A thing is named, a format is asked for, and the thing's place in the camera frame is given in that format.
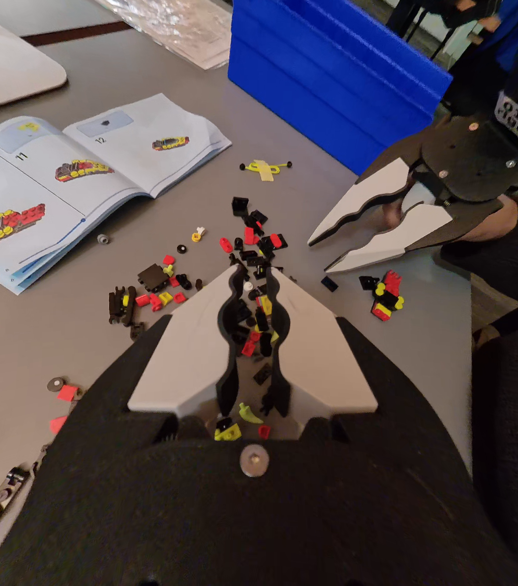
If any white display stand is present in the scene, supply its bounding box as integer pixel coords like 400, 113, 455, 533
0, 5, 68, 117

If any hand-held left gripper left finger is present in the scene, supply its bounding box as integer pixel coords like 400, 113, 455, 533
127, 263, 249, 440

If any clear plastic bag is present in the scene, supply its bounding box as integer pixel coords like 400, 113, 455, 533
94, 0, 235, 71

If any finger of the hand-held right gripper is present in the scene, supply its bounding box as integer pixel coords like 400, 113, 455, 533
323, 203, 454, 275
307, 157, 413, 248

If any person's right hand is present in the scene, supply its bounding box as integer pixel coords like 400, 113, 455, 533
462, 196, 518, 244

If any pile of lego pieces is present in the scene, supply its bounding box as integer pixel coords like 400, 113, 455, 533
0, 197, 297, 548

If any lego instruction booklet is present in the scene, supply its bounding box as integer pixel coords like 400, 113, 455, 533
0, 93, 233, 296

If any blue storage bin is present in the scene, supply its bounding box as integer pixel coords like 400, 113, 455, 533
228, 0, 453, 175

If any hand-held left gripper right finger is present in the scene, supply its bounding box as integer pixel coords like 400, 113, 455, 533
264, 266, 379, 440

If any person's right forearm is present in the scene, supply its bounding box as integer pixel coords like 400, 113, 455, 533
441, 194, 518, 321

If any yellow string with tape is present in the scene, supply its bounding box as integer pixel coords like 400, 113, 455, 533
240, 159, 294, 182

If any partly built lego model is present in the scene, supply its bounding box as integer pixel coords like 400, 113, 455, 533
360, 270, 405, 322

